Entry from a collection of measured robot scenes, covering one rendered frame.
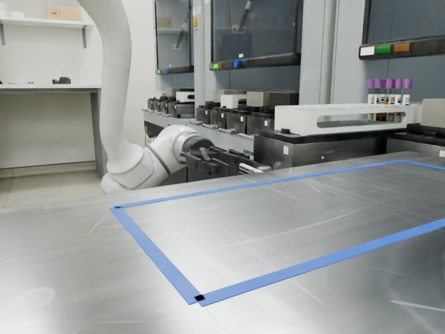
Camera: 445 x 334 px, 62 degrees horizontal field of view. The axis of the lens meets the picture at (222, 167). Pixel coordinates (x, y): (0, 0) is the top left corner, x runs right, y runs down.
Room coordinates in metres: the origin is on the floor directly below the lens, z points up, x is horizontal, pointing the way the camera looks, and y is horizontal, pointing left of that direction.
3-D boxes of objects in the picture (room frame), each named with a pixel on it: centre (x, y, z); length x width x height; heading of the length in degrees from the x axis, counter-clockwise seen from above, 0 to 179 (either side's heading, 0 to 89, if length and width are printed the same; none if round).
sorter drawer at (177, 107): (2.06, -0.03, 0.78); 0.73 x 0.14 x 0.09; 115
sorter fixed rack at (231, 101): (1.50, -0.15, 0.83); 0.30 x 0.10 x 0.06; 115
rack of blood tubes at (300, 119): (0.77, -0.26, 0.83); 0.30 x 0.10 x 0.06; 115
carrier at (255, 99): (1.32, -0.12, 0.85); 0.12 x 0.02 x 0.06; 26
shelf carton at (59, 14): (3.66, 1.48, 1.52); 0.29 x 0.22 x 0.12; 114
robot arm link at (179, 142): (0.92, 0.08, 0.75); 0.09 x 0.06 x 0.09; 115
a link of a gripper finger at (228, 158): (0.80, -0.01, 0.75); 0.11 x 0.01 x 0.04; 41
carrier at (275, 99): (1.18, -0.19, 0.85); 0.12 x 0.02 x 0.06; 26
